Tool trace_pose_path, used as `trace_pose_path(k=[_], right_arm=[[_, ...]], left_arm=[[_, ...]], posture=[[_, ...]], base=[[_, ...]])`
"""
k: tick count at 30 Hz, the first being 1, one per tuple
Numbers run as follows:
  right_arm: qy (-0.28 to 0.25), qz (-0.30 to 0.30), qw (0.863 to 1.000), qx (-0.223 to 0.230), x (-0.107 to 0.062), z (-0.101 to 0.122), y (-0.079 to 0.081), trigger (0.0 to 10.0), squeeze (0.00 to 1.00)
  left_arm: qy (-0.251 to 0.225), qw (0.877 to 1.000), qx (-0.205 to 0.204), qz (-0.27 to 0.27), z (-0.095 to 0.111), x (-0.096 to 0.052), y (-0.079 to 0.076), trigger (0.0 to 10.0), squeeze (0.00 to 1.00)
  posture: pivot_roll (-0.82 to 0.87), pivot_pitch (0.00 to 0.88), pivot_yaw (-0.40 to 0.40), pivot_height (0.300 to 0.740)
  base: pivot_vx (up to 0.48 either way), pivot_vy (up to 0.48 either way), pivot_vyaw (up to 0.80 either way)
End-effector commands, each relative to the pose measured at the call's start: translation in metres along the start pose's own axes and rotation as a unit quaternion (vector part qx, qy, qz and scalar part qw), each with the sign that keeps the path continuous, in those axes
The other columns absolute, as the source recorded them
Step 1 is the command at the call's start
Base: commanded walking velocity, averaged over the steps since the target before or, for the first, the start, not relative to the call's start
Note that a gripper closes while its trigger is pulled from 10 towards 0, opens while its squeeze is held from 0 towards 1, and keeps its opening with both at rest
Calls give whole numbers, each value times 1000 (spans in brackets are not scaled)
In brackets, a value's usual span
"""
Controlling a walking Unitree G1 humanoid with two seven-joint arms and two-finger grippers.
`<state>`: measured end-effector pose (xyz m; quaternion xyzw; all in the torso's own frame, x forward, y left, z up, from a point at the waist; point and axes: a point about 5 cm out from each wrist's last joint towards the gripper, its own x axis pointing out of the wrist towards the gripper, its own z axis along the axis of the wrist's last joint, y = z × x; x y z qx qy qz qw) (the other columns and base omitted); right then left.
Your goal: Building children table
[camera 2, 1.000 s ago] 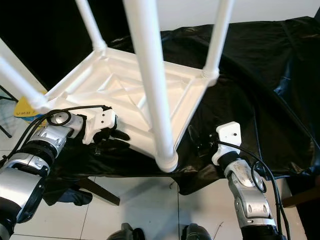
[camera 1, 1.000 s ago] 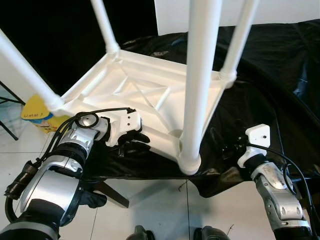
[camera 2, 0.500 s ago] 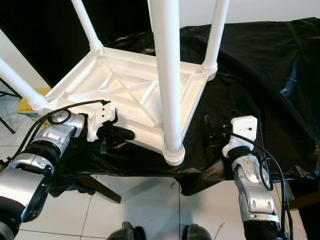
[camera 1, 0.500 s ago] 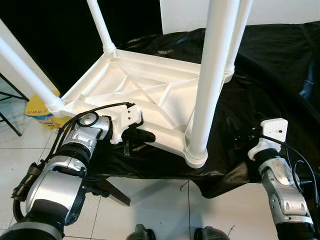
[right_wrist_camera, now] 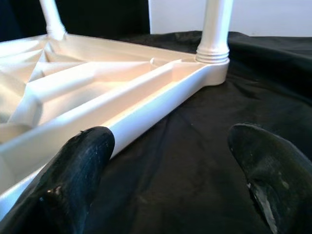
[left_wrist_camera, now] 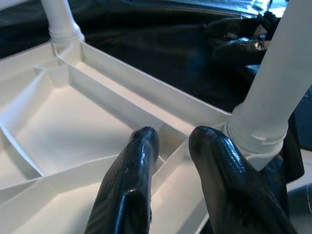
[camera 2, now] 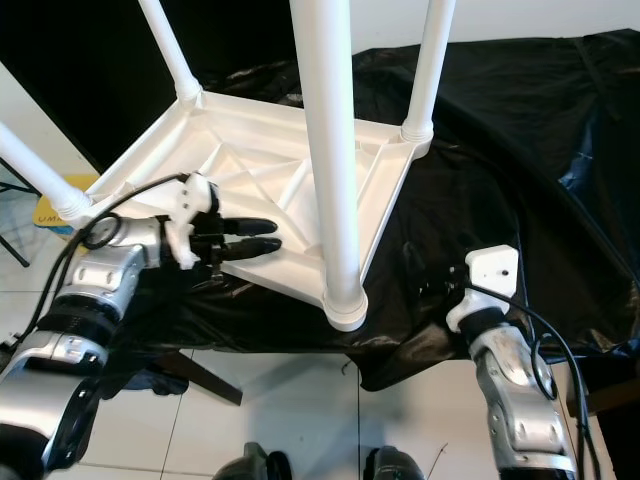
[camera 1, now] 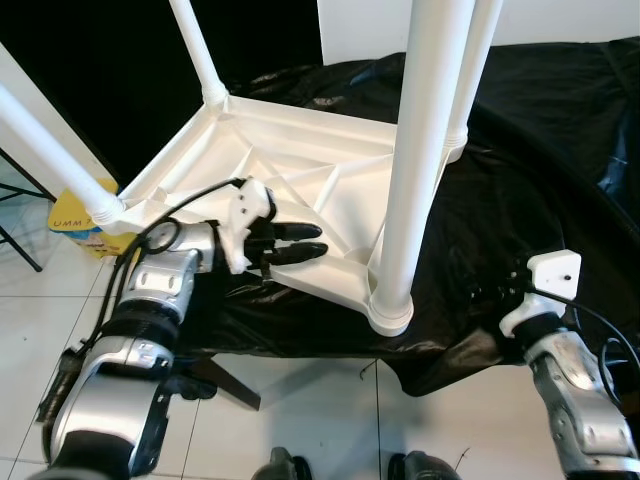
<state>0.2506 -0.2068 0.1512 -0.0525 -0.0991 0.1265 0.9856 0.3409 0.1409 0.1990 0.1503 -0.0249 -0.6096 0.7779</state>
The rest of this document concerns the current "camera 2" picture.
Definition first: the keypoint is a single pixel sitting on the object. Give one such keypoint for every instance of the black rubber floor mat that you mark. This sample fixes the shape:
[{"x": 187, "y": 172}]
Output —
[{"x": 620, "y": 450}]

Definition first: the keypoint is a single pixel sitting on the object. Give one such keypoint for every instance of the white plastic children table top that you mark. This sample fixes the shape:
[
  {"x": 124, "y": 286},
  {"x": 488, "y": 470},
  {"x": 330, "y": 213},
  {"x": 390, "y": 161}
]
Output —
[{"x": 260, "y": 140}]

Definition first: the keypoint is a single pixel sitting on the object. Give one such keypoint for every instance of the yellow box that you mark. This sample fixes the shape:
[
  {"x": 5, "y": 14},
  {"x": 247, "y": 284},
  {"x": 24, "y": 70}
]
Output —
[{"x": 50, "y": 215}]

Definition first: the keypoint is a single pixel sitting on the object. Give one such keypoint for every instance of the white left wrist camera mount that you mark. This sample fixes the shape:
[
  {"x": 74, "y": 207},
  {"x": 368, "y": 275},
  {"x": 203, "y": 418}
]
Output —
[{"x": 190, "y": 200}]

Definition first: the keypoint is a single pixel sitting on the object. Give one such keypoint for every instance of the black plastic sheet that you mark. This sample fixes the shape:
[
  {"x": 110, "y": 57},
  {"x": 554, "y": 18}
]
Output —
[{"x": 520, "y": 150}]

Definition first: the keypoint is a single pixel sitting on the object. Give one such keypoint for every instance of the black folding metal stand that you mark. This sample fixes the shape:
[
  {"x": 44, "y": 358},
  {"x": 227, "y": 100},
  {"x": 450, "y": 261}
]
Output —
[{"x": 20, "y": 190}]

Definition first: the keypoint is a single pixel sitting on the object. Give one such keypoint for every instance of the black door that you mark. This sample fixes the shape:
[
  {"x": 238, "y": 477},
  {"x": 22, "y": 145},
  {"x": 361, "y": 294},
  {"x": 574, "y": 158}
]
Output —
[{"x": 80, "y": 60}]

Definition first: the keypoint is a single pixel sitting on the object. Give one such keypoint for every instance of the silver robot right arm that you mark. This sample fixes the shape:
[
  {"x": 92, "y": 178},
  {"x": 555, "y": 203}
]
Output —
[{"x": 520, "y": 400}]

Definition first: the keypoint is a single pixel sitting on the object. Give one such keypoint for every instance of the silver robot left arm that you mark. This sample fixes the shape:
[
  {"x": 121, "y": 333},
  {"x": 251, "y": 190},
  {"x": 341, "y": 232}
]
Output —
[{"x": 95, "y": 290}]

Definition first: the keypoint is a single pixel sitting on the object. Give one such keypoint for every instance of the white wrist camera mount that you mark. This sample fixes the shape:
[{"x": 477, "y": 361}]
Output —
[
  {"x": 190, "y": 200},
  {"x": 490, "y": 270}
]

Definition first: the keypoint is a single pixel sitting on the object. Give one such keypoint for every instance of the dark wooden table leg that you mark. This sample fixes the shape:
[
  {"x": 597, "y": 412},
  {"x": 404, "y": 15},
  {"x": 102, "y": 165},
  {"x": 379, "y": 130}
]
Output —
[
  {"x": 605, "y": 395},
  {"x": 210, "y": 382}
]

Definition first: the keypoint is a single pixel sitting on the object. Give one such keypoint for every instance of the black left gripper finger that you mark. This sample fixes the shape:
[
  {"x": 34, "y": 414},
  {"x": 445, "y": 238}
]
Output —
[
  {"x": 252, "y": 226},
  {"x": 253, "y": 248}
]

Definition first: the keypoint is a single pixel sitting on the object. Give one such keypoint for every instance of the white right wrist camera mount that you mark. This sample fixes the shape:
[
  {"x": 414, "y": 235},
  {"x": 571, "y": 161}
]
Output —
[{"x": 490, "y": 270}]

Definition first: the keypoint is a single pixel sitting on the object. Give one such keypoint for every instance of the grey robot left leg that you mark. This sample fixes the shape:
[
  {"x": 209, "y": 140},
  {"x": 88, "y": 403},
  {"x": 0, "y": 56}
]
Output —
[{"x": 255, "y": 462}]

